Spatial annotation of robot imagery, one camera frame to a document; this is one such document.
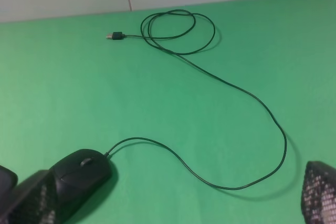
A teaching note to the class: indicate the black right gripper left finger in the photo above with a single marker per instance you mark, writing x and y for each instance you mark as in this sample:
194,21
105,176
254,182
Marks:
40,198

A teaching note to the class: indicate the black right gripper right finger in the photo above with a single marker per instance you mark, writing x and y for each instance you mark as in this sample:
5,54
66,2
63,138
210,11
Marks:
318,193

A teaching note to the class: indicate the black computer mouse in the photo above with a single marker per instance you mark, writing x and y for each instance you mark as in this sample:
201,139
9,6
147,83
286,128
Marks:
79,177

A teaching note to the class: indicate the green table cloth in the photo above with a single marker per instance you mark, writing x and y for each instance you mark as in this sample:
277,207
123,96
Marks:
224,143

